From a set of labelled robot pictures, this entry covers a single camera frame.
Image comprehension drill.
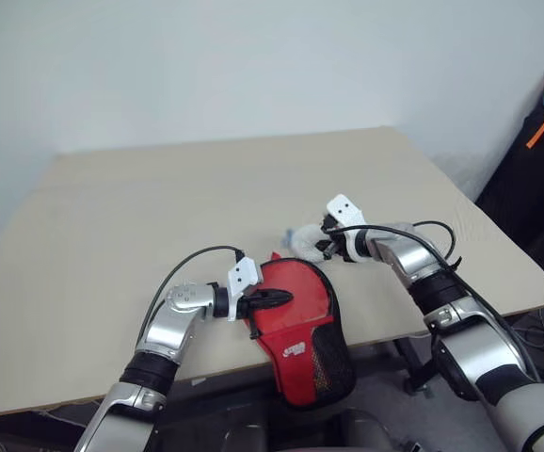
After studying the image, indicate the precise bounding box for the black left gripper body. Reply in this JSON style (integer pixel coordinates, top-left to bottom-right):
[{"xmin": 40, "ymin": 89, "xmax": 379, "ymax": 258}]
[{"xmin": 237, "ymin": 295, "xmax": 261, "ymax": 318}]

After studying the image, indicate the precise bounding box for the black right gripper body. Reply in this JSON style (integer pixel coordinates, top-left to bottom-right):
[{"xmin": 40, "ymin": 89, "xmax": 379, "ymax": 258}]
[{"xmin": 327, "ymin": 224, "xmax": 356, "ymax": 263}]

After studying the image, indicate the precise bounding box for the white cloth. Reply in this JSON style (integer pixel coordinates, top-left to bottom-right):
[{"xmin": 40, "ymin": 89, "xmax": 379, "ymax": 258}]
[{"xmin": 284, "ymin": 223, "xmax": 332, "ymax": 263}]

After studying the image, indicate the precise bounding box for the red and black bag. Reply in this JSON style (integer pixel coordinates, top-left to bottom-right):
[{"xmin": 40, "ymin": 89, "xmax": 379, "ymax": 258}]
[{"xmin": 248, "ymin": 251, "xmax": 356, "ymax": 411}]

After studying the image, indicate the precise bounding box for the black table leg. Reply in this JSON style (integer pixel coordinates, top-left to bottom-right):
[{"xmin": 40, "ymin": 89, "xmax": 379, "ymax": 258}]
[{"xmin": 392, "ymin": 334, "xmax": 436, "ymax": 399}]

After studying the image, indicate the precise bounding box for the black furniture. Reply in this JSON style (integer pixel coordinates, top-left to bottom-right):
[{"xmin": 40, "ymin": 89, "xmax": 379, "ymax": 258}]
[{"xmin": 474, "ymin": 44, "xmax": 544, "ymax": 279}]

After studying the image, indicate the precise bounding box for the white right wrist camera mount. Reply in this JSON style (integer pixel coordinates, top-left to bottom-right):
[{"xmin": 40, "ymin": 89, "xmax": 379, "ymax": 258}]
[{"xmin": 326, "ymin": 193, "xmax": 373, "ymax": 263}]

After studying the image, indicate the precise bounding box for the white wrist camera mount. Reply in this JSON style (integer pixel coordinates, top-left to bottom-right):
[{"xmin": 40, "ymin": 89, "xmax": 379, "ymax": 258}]
[
  {"xmin": 226, "ymin": 256, "xmax": 264, "ymax": 324},
  {"xmin": 326, "ymin": 193, "xmax": 373, "ymax": 263}
]

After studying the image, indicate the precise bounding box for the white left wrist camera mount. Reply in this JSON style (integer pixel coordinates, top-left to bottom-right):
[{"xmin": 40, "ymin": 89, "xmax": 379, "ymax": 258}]
[{"xmin": 226, "ymin": 256, "xmax": 264, "ymax": 324}]

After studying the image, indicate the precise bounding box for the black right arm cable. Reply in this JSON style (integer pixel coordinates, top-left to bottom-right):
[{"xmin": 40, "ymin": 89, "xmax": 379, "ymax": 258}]
[{"xmin": 326, "ymin": 220, "xmax": 544, "ymax": 382}]

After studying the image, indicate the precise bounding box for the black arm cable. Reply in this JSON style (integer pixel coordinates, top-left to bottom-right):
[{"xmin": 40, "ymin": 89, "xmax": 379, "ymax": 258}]
[
  {"xmin": 326, "ymin": 220, "xmax": 544, "ymax": 382},
  {"xmin": 137, "ymin": 244, "xmax": 246, "ymax": 349}
]

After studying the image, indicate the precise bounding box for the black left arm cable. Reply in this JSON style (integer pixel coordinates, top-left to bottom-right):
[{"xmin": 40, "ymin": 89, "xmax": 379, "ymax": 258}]
[{"xmin": 137, "ymin": 244, "xmax": 246, "ymax": 349}]

